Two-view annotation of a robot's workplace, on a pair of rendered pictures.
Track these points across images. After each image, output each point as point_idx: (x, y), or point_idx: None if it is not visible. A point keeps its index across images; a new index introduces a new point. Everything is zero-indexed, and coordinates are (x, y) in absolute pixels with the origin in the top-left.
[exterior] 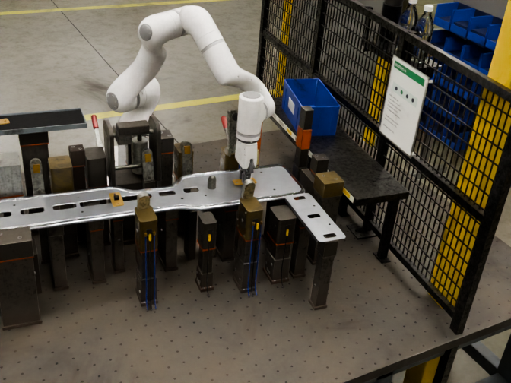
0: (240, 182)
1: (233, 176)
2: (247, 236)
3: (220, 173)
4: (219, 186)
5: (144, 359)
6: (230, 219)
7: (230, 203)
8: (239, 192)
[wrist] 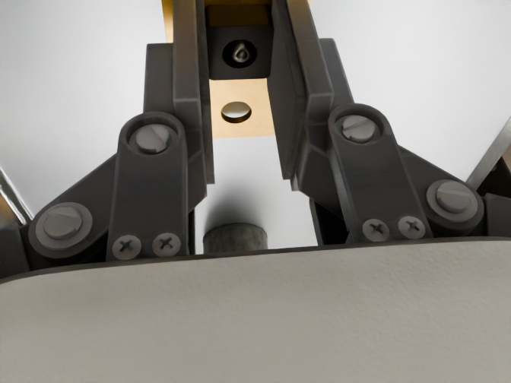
0: (259, 83)
1: (66, 93)
2: None
3: (7, 175)
4: (239, 208)
5: (509, 165)
6: None
7: (475, 183)
8: (395, 116)
